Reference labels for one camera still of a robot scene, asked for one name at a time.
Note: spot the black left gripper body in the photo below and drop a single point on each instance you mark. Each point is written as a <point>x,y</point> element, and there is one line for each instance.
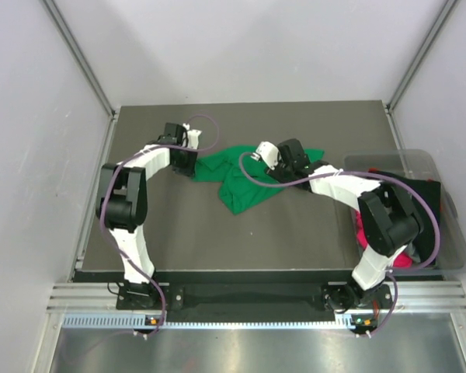
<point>185,164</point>

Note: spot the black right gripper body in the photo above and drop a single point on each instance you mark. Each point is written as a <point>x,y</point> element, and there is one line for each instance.
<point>282,172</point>

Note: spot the green t-shirt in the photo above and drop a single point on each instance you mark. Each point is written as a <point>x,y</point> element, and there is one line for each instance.
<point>236,192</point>

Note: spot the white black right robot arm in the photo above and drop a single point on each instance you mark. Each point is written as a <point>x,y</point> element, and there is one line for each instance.
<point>368,275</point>

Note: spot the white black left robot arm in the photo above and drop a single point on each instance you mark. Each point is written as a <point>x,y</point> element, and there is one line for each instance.
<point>122,207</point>

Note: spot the pink t-shirt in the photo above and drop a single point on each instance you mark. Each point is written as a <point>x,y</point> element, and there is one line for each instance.
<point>403,260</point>

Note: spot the grey t-shirt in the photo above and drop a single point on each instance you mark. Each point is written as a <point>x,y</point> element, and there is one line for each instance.
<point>412,252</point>

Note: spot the black folded t-shirt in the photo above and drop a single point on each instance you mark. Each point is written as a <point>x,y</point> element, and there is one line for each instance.
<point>423,217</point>

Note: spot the clear plastic storage bin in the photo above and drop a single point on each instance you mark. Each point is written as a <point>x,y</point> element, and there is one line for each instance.
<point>417,164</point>

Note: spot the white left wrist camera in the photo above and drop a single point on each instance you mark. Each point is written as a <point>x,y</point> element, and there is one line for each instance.
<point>191,137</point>

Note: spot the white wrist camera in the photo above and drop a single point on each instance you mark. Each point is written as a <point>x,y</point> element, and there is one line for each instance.
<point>268,153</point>
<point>191,137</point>

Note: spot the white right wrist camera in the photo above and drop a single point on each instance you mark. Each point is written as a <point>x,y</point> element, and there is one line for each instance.
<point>268,153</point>

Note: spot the left aluminium corner post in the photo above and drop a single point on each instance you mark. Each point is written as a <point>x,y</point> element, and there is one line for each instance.
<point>70,41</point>

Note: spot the aluminium corner post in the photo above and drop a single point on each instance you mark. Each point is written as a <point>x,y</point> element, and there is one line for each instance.
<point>70,41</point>
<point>426,44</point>

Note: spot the grey slotted cable duct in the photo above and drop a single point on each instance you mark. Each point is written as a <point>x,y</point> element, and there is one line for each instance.
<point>144,322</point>

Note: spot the aluminium front frame rail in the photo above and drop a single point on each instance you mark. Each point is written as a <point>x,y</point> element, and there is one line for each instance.
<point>413,297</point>

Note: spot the right aluminium corner post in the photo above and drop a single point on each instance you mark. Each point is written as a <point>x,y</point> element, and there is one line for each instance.
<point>426,44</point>

